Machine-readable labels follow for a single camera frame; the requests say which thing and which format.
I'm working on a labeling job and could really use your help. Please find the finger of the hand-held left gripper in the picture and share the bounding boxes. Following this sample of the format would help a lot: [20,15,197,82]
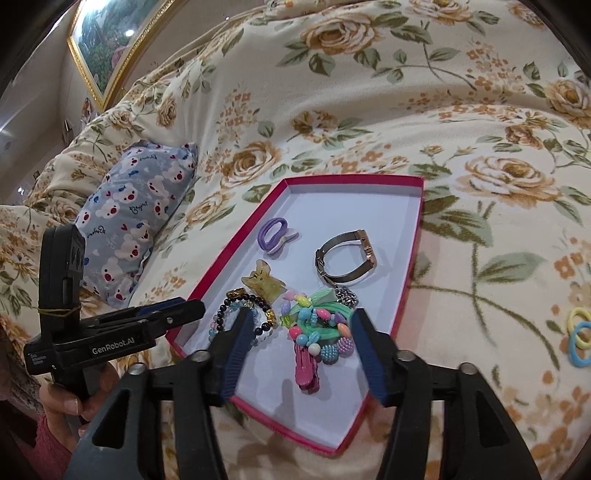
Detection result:
[139,300,206,341]
[92,298,188,326]

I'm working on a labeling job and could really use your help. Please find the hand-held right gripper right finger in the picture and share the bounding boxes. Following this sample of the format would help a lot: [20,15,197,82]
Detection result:
[351,307,541,480]

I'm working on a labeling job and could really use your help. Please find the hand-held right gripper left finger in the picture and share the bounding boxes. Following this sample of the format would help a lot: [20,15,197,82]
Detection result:
[62,307,259,480]

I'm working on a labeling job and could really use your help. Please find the pastel bead bracelet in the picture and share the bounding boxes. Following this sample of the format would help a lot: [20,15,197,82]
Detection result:
[208,300,259,346]

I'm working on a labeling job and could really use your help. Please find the dark bead bracelet gold charms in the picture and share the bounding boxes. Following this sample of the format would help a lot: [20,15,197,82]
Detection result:
[225,287,280,352]

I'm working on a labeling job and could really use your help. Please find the green beaded hair ties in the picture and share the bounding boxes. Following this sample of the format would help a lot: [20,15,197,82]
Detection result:
[281,288,359,366]

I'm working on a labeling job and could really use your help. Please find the pink hair clip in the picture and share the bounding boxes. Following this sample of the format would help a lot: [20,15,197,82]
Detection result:
[293,344,324,396]

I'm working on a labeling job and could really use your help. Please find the silver chain bracelet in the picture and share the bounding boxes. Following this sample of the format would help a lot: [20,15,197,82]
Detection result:
[335,287,360,311]

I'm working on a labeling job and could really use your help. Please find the yellow hair claw clip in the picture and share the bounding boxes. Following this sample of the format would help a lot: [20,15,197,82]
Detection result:
[241,259,285,301]

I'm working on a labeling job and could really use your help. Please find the purple hair tie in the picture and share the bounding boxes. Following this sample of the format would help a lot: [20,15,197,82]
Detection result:
[256,217,300,256]

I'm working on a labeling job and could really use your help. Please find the metal mesh band bracelet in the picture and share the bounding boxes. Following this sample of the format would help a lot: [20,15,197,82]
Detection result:
[315,229,378,285]

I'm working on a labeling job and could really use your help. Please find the red cardboard box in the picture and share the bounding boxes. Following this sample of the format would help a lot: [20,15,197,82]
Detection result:
[165,174,424,457]

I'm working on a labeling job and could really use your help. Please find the person's left forearm pink sleeve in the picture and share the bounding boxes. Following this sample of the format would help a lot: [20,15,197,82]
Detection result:
[28,413,75,480]

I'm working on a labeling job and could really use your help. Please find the person's left hand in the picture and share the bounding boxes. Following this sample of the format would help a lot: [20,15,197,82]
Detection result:
[39,364,122,455]

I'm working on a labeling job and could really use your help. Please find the grey bear print pillow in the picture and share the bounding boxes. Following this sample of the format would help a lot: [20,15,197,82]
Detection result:
[74,141,199,309]

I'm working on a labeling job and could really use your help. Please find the gold framed picture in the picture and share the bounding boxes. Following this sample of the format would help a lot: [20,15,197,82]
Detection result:
[67,0,178,112]

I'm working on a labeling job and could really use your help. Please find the floral blanket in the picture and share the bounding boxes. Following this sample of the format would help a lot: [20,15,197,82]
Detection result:
[0,0,591,480]

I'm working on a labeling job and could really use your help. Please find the blue hair tie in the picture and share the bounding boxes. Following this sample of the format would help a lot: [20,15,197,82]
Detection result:
[566,323,591,368]

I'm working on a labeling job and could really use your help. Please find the yellow hair tie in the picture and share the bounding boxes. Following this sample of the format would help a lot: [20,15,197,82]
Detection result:
[567,307,591,347]

